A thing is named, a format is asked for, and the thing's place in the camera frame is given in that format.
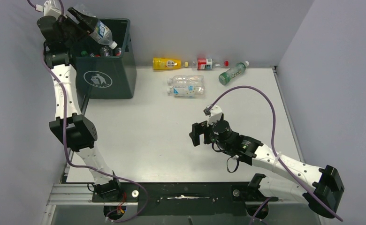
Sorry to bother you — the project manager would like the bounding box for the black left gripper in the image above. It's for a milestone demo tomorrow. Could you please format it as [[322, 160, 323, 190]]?
[[57, 7, 99, 47]]

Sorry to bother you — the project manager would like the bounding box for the blue green label water bottle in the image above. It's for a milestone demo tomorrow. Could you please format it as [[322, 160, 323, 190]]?
[[74, 3, 118, 50]]

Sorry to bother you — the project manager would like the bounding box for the dark green label bottle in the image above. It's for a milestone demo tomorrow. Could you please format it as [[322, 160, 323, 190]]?
[[81, 51, 100, 57]]

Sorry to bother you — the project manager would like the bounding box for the white blue label tea bottle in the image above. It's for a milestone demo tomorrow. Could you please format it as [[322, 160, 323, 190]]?
[[167, 85, 205, 98]]

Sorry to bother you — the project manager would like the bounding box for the clear unlabelled bottle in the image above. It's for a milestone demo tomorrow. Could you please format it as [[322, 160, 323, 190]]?
[[167, 75, 205, 86]]

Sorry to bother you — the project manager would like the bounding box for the green tinted bottle white cap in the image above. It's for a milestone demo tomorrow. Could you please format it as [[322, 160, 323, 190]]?
[[218, 61, 249, 86]]

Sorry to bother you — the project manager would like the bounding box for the blue label crushed bottle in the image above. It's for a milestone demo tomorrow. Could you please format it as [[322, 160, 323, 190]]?
[[99, 46, 113, 57]]

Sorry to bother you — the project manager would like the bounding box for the red label bottle front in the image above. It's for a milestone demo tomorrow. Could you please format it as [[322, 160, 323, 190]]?
[[114, 47, 123, 57]]

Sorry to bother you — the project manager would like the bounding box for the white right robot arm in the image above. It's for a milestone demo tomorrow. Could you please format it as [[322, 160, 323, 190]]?
[[189, 120, 344, 218]]

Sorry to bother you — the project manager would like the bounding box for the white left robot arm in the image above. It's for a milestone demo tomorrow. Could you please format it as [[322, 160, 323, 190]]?
[[37, 7, 123, 201]]

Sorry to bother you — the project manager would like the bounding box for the dark green trash bin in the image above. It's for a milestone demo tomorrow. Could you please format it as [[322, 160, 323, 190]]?
[[71, 19, 137, 100]]

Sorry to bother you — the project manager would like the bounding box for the red label bottle red cap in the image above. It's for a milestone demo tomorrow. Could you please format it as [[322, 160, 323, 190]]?
[[191, 58, 229, 70]]

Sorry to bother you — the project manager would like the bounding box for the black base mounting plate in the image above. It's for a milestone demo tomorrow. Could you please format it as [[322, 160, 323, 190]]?
[[92, 182, 266, 218]]

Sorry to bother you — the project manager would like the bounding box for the yellow juice bottle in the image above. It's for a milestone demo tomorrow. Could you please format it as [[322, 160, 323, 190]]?
[[152, 58, 189, 70]]

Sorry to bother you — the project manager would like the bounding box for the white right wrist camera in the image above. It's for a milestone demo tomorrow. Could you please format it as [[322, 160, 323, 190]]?
[[203, 105, 223, 126]]

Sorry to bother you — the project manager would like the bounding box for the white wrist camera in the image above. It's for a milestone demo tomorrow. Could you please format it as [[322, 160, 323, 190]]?
[[203, 105, 223, 126], [34, 0, 62, 18]]

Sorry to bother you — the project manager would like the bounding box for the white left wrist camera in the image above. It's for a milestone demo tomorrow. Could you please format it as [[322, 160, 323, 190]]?
[[34, 0, 62, 18]]

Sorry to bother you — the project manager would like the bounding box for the aluminium frame rail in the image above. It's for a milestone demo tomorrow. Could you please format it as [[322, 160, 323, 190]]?
[[40, 184, 98, 225]]

